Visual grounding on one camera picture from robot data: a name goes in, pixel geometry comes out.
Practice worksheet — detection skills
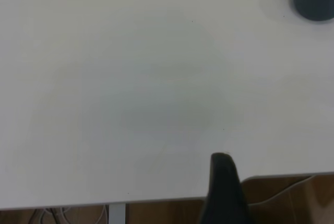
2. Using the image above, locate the grey cable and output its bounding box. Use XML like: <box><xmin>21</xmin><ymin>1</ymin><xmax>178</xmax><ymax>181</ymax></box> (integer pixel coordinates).
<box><xmin>249</xmin><ymin>174</ymin><xmax>322</xmax><ymax>207</ymax></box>

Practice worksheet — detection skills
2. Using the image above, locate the white cable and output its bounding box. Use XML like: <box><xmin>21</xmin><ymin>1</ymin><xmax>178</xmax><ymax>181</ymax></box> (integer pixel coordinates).
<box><xmin>39</xmin><ymin>206</ymin><xmax>71</xmax><ymax>224</ymax></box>
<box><xmin>96</xmin><ymin>204</ymin><xmax>109</xmax><ymax>224</ymax></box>

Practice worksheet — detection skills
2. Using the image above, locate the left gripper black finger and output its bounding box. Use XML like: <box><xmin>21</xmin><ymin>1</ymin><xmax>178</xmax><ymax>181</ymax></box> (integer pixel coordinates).
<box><xmin>198</xmin><ymin>152</ymin><xmax>258</xmax><ymax>224</ymax></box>

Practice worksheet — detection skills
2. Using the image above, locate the white table leg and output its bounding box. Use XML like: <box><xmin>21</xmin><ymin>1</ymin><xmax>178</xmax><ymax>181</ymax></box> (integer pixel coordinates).
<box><xmin>109</xmin><ymin>203</ymin><xmax>128</xmax><ymax>224</ymax></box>

